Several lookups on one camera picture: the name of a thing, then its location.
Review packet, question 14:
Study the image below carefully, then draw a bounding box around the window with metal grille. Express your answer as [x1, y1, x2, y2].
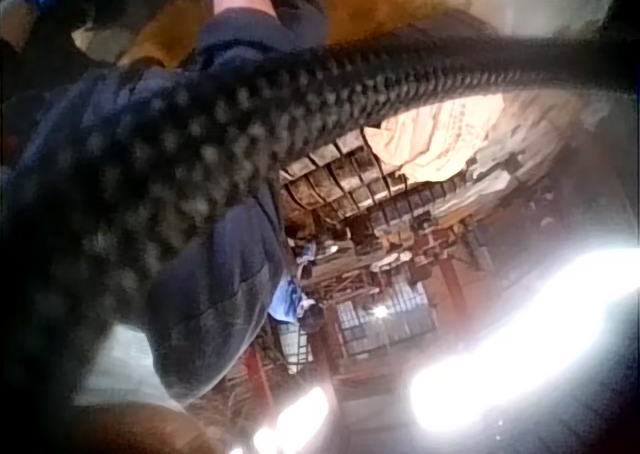
[333, 281, 437, 359]

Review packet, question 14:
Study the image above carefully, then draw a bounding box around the red metal post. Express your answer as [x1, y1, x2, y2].
[242, 343, 281, 425]
[437, 253, 468, 320]

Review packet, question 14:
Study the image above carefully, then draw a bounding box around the cream cloth sheet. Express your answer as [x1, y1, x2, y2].
[362, 96, 566, 181]

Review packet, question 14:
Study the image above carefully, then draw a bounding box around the long bright lamp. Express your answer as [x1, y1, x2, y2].
[408, 251, 640, 434]

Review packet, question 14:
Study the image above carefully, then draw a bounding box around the small bright lamp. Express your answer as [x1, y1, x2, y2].
[252, 386, 331, 454]

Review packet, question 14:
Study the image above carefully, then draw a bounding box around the cluttered workshop shelf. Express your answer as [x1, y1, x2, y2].
[294, 198, 506, 295]

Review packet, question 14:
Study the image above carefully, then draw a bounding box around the light blue cloth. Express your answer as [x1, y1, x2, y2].
[268, 241, 319, 327]

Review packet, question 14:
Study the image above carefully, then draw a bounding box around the grid of dark square tiles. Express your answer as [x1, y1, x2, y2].
[277, 129, 451, 225]

